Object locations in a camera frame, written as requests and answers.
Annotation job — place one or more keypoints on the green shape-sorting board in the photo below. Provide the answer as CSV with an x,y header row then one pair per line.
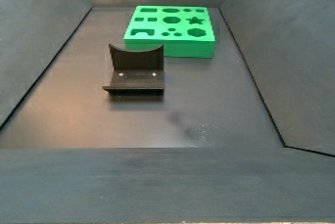
x,y
180,28

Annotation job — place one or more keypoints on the black curved holder stand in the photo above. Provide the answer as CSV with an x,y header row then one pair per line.
x,y
137,70

